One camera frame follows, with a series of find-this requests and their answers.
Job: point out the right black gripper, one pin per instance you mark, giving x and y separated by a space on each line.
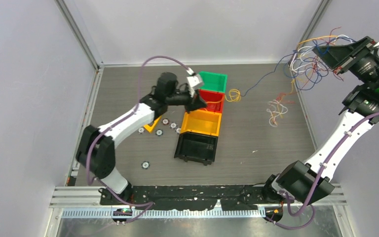
338 58

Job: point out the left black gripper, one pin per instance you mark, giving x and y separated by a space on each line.
196 102

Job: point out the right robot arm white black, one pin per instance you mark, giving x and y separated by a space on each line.
310 180

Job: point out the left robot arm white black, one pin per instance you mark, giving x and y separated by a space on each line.
96 150

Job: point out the red plastic bin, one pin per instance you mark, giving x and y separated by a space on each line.
214 100

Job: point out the yellow plastic bin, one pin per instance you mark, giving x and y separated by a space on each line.
202 122

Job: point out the green plastic bin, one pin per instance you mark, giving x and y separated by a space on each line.
213 81

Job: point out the round disc middle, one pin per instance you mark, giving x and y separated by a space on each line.
173 125

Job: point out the round disc red centre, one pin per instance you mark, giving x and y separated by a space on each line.
165 121

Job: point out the black plastic bin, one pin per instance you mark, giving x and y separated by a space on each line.
196 147

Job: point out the round disc lower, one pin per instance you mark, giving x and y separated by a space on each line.
159 132

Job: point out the yellow triangular plastic piece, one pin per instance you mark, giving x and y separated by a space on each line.
151 126

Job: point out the lone round disc front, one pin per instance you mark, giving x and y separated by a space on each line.
145 165

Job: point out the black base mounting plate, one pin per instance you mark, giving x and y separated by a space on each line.
198 197

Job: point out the aluminium frame rail front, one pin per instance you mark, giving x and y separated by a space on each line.
85 202

